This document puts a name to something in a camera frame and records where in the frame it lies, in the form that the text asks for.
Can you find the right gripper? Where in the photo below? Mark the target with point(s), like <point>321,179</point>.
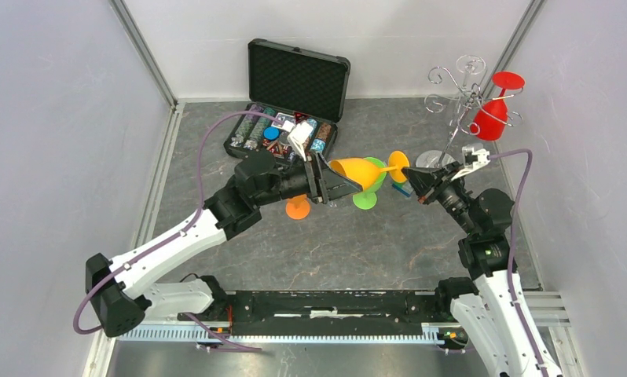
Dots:
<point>425,181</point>

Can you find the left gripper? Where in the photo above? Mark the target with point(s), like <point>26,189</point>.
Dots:
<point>326,184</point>

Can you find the orange wine glass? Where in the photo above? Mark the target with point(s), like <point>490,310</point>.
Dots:
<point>298,207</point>

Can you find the yellow wine glass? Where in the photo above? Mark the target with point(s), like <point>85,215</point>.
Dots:
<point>348,167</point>

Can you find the green wine glass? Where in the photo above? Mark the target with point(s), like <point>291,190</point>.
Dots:
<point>367,199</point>

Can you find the red wine glass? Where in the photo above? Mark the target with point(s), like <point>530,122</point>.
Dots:
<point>492,118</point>

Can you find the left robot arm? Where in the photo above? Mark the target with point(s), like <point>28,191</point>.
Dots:
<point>117,288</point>

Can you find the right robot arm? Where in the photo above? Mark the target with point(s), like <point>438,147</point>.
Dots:
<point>489,304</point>

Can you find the chrome wine glass rack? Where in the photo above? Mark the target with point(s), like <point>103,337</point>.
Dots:
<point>471,112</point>

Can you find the green blue toy bricks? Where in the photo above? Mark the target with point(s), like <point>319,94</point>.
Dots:
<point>404,188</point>

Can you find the blue dealer chip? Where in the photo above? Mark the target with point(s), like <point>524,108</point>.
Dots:
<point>271,133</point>

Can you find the black poker chip case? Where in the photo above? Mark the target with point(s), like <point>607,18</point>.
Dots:
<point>285,81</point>

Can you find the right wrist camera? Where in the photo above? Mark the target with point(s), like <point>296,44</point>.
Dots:
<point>475,158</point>

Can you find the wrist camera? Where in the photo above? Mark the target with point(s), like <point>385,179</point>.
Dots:
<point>475,158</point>
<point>297,135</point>

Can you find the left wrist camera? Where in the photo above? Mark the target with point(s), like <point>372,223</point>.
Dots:
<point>297,135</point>

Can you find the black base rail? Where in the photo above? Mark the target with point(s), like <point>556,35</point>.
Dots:
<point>336,313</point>

